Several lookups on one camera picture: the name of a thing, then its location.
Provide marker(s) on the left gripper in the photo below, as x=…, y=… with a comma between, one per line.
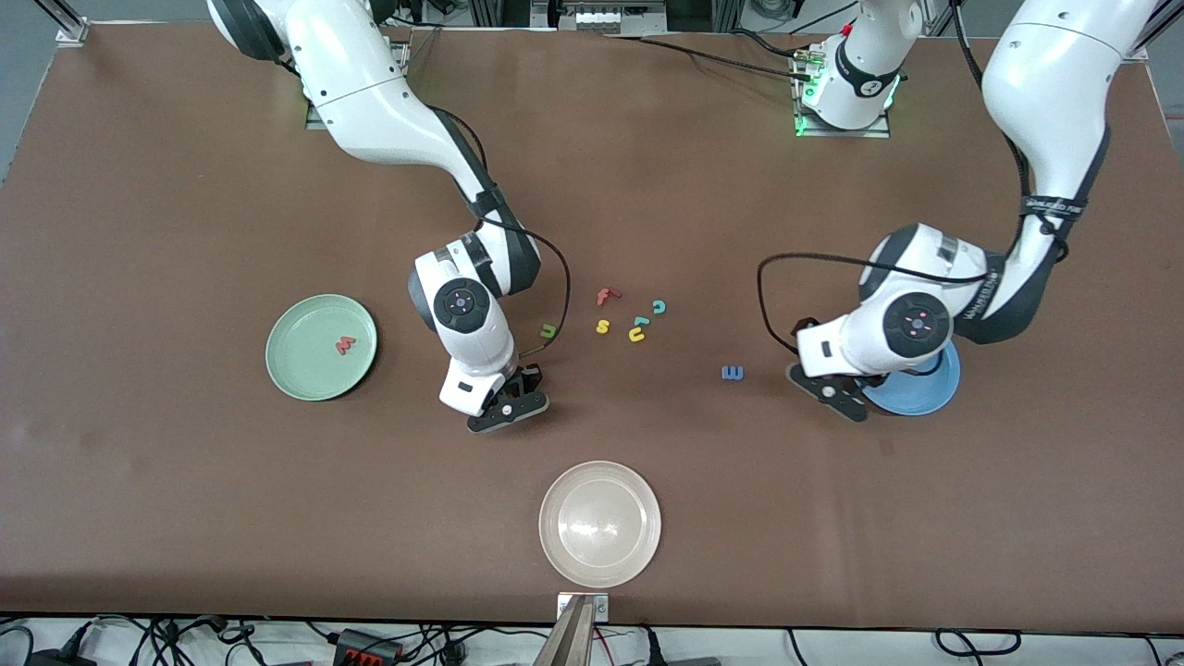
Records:
x=803, y=330

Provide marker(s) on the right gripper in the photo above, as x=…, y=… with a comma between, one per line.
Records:
x=529, y=376

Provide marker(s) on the red letter w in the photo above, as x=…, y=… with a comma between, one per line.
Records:
x=345, y=345

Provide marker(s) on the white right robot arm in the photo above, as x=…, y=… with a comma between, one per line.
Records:
x=370, y=111

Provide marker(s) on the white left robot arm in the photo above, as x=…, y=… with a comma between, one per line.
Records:
x=1045, y=83

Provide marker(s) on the red letter f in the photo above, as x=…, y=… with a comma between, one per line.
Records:
x=605, y=297

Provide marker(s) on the blue plate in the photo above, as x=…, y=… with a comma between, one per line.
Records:
x=916, y=398

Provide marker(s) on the beige plate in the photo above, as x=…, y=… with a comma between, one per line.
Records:
x=600, y=524

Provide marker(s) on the green plate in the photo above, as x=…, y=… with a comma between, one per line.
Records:
x=305, y=361

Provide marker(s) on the black red power strip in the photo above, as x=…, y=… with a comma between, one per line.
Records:
x=365, y=645

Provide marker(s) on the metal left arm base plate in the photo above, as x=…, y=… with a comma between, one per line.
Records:
x=879, y=133

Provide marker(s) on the metal camera mount pole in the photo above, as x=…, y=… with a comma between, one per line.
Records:
x=573, y=638

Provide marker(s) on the grey metal frame device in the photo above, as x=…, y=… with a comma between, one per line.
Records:
x=601, y=18

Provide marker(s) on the aluminium corner bracket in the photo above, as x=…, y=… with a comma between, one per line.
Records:
x=1141, y=51
x=72, y=32

